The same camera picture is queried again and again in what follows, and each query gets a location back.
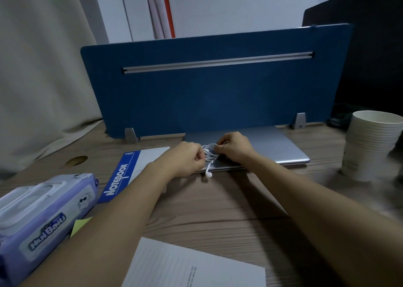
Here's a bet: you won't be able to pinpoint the silver laptop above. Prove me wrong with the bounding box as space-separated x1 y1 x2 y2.
183 126 311 173

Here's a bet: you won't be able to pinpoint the white rolled tube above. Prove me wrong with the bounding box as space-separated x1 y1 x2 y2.
144 0 165 40
152 0 172 39

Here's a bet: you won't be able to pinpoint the purple wet wipes pack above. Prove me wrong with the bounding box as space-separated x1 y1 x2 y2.
0 173 100 287

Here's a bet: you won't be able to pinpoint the white wired earphones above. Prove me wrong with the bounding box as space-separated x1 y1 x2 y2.
201 143 221 179

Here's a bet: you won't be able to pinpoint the black partition panel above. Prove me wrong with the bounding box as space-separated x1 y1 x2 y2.
301 0 403 116

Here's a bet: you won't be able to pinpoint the red rolled tube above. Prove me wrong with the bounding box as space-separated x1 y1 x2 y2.
160 0 176 39

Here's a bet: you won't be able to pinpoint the person's left forearm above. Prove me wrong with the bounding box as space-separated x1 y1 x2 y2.
18 167 170 287

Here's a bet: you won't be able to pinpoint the blue and white notebook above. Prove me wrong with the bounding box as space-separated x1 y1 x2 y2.
121 237 267 287
97 146 170 204

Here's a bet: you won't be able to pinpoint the grey divider bracket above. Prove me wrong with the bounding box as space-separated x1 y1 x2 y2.
124 127 139 144
291 112 307 130

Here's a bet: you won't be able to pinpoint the blue desk divider panel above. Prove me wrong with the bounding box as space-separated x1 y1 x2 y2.
80 23 354 139

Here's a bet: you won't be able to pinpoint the yellow sticky note pad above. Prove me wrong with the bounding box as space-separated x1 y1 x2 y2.
70 217 93 238

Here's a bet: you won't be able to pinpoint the white paper cup stack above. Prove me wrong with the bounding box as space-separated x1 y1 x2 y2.
345 110 403 152
340 142 391 183

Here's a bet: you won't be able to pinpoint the beige curtain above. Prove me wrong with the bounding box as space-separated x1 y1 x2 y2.
0 0 103 181

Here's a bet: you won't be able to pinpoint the person's right hand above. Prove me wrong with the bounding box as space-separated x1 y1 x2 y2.
215 131 257 166

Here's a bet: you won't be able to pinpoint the person's right forearm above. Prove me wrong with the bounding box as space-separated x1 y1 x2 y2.
245 155 403 287

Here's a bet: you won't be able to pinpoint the person's left hand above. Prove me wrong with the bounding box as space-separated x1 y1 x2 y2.
150 141 207 181

